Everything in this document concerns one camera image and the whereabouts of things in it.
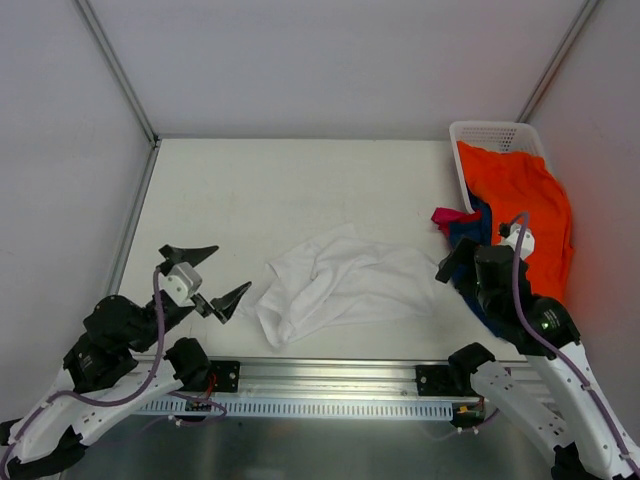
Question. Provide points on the left aluminium frame post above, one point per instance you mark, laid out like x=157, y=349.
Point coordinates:
x=105, y=48

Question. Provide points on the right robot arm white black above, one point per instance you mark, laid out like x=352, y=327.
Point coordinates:
x=581, y=438

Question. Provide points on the white plastic laundry basket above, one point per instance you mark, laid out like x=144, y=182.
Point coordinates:
x=495, y=136

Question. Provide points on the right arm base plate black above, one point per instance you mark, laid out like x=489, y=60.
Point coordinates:
x=434, y=381

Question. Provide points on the white t shirt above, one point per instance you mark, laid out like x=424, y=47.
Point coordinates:
x=336, y=279

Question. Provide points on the orange t shirt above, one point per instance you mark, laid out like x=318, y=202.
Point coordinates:
x=510, y=183

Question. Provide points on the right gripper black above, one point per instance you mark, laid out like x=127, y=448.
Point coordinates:
x=454, y=260

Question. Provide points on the right aluminium frame post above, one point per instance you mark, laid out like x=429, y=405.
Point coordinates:
x=561, y=53

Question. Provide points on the blue t shirt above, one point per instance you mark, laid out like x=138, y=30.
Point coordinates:
x=477, y=227

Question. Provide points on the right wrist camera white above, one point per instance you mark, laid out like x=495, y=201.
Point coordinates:
x=510, y=235

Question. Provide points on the aluminium mounting rail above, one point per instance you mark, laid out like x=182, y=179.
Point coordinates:
x=325, y=379

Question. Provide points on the slotted cable duct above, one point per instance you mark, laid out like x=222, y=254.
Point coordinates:
x=439, y=411

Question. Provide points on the magenta t shirt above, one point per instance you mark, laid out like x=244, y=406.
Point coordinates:
x=443, y=218

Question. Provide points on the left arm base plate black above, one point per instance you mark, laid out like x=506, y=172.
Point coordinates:
x=223, y=376

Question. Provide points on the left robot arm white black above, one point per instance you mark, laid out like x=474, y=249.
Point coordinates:
x=119, y=364

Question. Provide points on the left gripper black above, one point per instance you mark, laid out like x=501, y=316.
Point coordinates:
x=198, y=301

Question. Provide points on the aluminium frame post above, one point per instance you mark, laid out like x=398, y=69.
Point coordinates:
x=105, y=48
x=561, y=53

